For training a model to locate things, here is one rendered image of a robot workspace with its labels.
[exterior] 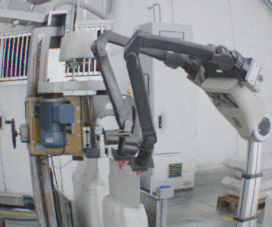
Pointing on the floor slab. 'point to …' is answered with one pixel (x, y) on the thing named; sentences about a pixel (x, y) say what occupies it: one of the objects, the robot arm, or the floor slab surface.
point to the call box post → (163, 212)
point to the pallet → (235, 202)
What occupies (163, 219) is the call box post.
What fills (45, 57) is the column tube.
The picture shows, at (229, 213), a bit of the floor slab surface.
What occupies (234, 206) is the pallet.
